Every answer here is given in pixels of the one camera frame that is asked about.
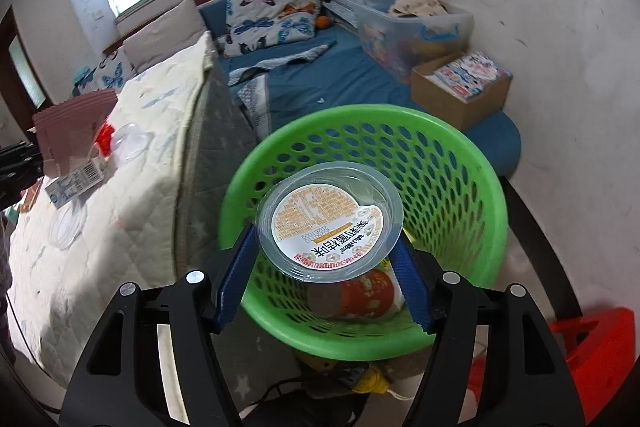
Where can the beige cushion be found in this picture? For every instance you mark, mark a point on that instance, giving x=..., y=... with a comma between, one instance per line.
x=160, y=37

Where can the blue mattress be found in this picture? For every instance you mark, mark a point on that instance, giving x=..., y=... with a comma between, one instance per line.
x=350, y=77

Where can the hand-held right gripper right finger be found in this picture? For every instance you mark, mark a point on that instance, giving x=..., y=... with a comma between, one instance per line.
x=412, y=287

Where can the patterned grey cloth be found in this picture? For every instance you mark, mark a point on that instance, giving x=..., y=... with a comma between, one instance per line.
x=280, y=62

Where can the clear storage bin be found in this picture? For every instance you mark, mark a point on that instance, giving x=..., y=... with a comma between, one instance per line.
x=400, y=37

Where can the grey star blanket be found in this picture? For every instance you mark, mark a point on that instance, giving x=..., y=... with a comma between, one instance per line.
x=210, y=147

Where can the red printed plastic cup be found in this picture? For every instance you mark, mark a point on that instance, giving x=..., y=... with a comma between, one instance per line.
x=365, y=297

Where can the white carton box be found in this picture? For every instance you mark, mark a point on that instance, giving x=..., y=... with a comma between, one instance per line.
x=75, y=184

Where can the cardboard box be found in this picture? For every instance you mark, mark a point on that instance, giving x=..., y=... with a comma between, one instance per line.
x=450, y=107

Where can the spotted white cloth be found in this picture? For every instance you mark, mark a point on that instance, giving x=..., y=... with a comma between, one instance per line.
x=415, y=2

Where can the clear plastic bowl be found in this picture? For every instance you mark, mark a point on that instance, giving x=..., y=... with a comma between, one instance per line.
x=325, y=222

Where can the grey striped panel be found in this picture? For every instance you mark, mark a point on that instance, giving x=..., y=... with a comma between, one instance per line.
x=345, y=9

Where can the clear plastic lid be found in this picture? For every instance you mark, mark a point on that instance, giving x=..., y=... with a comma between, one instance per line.
x=132, y=144
x=65, y=227

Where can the green plastic basket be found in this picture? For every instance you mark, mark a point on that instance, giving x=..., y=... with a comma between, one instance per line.
x=310, y=337

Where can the white quilted blanket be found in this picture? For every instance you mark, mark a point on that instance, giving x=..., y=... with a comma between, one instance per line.
x=125, y=232

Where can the yellow object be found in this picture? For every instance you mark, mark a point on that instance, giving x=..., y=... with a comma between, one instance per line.
x=372, y=382

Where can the stack of printed packets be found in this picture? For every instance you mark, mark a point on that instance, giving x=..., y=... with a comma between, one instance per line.
x=470, y=72

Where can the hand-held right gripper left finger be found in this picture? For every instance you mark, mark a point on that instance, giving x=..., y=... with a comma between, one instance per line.
x=235, y=277

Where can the butterfly print pillow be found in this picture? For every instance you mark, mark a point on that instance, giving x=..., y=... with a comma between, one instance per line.
x=260, y=22
x=110, y=74

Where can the brown door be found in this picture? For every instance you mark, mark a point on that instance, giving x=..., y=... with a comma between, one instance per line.
x=20, y=82

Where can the small orange ball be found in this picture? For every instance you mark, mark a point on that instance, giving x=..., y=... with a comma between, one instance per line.
x=324, y=22

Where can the pink snack packet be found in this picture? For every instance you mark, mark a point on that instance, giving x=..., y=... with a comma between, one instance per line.
x=70, y=132

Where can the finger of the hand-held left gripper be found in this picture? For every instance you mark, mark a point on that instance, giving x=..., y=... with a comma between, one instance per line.
x=17, y=174
x=17, y=155

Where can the red plastic stool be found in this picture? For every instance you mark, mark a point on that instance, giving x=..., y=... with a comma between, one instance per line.
x=600, y=342

